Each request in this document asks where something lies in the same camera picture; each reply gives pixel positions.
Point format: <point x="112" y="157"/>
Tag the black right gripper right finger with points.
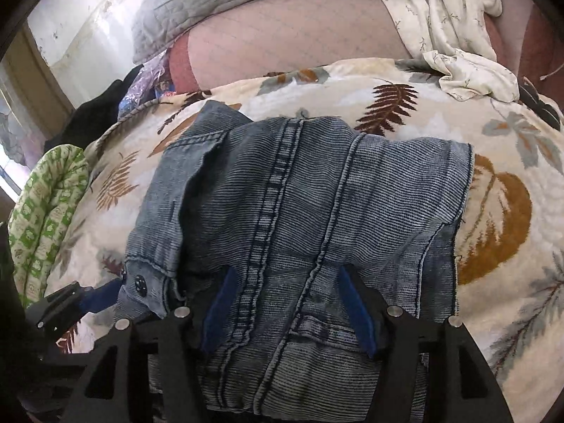
<point x="436" y="368"/>

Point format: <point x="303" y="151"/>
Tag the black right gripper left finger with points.
<point x="114" y="386"/>

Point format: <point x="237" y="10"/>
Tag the blue grey denim pants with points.
<point x="249" y="222"/>

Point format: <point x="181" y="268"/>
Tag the green white patterned cloth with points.
<point x="41" y="217"/>

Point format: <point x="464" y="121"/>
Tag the cream leaf print blanket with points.
<point x="509" y="248"/>

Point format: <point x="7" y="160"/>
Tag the black garment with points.
<point x="93" y="118"/>

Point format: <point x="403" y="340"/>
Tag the purple plastic bag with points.
<point x="153" y="81"/>

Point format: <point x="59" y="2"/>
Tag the small black object on bed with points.
<point x="542" y="106"/>

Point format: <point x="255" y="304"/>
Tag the white floral crumpled cloth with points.
<point x="450" y="36"/>

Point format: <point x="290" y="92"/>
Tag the pink and maroon bedsheet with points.
<point x="278" y="36"/>

